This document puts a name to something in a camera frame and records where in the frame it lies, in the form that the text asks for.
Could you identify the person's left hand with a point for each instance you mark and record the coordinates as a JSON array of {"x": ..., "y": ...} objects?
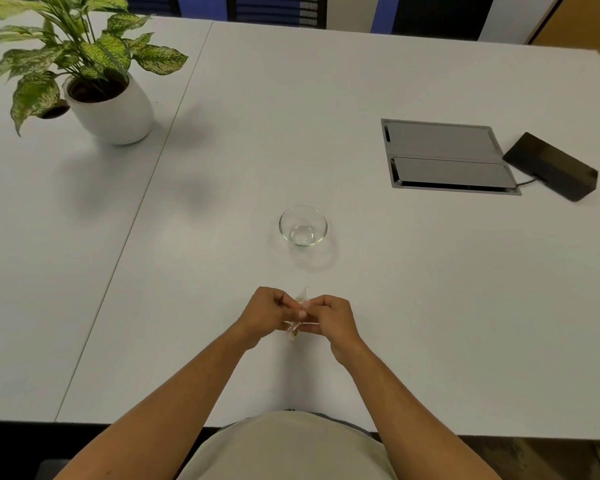
[{"x": 262, "y": 313}]

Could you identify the person's right hand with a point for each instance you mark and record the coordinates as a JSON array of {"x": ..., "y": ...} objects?
[{"x": 336, "y": 322}]

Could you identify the person's right fingers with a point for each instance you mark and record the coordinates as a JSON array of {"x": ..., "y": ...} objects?
[{"x": 316, "y": 314}]

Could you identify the person's left fingers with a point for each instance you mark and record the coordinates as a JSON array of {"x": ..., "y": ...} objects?
[{"x": 286, "y": 304}]

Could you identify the small clear plastic packet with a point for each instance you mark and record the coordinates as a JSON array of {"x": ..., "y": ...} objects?
[{"x": 298, "y": 319}]

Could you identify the person's left forearm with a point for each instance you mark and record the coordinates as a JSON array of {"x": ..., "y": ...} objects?
[{"x": 165, "y": 417}]

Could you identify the person's right forearm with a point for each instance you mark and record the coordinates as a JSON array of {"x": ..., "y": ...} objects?
[{"x": 410, "y": 419}]

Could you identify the small clear glass bowl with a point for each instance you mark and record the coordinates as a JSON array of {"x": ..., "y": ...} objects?
[{"x": 303, "y": 226}]

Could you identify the person's beige shirt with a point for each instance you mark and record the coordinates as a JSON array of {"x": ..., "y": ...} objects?
[{"x": 287, "y": 447}]

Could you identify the white ceramic plant pot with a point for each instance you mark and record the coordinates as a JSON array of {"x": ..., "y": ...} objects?
[{"x": 111, "y": 110}]

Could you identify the black rectangular power adapter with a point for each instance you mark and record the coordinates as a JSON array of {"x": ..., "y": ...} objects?
[{"x": 550, "y": 166}]

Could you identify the black mesh office chair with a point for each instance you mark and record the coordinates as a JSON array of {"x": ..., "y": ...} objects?
[{"x": 277, "y": 9}]

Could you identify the small brown plant saucer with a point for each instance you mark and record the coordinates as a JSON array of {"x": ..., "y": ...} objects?
[{"x": 54, "y": 112}]

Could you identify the green variegated leafy plant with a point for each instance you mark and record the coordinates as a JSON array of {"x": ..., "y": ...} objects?
[{"x": 62, "y": 44}]

